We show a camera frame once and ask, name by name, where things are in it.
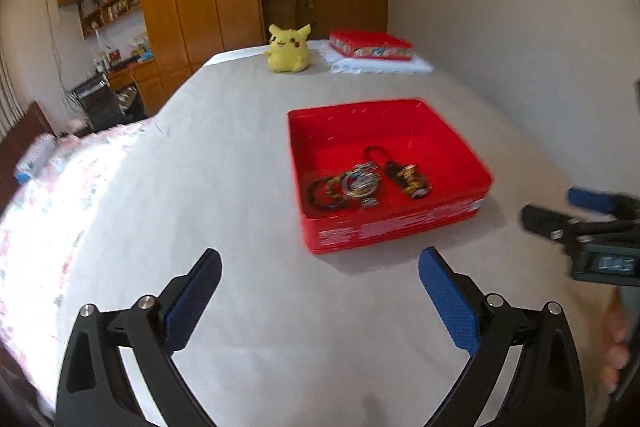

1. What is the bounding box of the silver bangle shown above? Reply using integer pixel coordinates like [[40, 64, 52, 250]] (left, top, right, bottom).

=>
[[341, 163, 383, 198]]

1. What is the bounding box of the white lace doily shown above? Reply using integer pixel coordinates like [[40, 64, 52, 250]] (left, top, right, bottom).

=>
[[317, 42, 434, 75]]

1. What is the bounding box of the red tin lid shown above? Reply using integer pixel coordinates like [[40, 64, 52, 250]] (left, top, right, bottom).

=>
[[328, 29, 414, 61]]

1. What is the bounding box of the black braided cord charm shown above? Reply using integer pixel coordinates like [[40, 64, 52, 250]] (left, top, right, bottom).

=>
[[363, 146, 432, 198]]

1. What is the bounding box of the floral blanket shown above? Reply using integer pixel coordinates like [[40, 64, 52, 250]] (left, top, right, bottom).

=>
[[0, 117, 161, 408]]

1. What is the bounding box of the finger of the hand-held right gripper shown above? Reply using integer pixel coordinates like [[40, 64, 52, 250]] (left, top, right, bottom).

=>
[[567, 187, 640, 220], [521, 204, 640, 250]]

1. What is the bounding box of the black desk device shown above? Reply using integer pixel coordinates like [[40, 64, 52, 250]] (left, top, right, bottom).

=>
[[70, 77, 146, 132]]

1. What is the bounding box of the wooden desk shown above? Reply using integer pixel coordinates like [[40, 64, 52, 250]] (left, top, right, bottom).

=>
[[107, 57, 196, 108]]

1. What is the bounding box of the red tin box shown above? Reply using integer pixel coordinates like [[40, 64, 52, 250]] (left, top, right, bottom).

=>
[[287, 98, 495, 255]]

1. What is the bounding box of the yellow plush toy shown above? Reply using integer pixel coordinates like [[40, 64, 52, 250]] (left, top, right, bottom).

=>
[[263, 23, 313, 74]]

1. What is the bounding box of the wooden bookshelf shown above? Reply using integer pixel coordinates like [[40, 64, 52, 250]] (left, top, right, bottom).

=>
[[77, 0, 143, 40]]

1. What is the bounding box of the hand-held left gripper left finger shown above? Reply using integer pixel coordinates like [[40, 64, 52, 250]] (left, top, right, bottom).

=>
[[55, 248, 222, 427]]

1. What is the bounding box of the person's right hand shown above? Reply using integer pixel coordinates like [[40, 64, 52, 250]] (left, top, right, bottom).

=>
[[602, 302, 632, 393]]

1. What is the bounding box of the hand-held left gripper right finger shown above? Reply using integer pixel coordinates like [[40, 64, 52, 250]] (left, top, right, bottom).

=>
[[418, 247, 586, 427]]

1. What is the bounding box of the brown wooden bead bracelet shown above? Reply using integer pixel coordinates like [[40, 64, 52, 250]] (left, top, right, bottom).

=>
[[322, 174, 353, 210]]

